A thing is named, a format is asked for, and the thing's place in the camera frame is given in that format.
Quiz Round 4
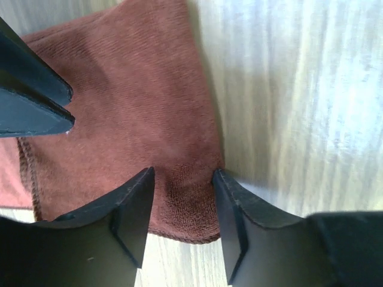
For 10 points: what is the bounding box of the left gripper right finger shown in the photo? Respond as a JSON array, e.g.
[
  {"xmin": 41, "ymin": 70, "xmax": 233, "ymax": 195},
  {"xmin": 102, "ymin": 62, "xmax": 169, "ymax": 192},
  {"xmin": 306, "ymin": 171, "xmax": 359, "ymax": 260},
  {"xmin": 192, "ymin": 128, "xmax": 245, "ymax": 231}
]
[{"xmin": 212, "ymin": 169, "xmax": 382, "ymax": 286}]

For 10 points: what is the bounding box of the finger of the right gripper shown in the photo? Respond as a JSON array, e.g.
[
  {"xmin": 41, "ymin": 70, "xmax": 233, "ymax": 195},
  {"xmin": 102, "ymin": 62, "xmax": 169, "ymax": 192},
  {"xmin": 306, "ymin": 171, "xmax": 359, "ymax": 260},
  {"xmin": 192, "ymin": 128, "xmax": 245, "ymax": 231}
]
[
  {"xmin": 1, "ymin": 20, "xmax": 73, "ymax": 106},
  {"xmin": 1, "ymin": 73, "xmax": 75, "ymax": 138}
]

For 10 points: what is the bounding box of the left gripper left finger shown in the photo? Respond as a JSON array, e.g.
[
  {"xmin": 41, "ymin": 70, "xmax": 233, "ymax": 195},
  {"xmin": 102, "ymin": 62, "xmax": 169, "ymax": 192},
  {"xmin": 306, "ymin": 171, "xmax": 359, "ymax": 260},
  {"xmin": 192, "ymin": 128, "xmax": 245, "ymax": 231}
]
[{"xmin": 1, "ymin": 168, "xmax": 155, "ymax": 286}]

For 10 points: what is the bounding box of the brown towel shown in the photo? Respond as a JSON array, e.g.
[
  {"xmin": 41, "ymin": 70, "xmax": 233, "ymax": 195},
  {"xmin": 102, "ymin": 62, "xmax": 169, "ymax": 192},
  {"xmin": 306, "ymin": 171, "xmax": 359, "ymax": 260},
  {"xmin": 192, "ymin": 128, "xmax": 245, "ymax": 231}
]
[{"xmin": 1, "ymin": 1, "xmax": 223, "ymax": 244}]

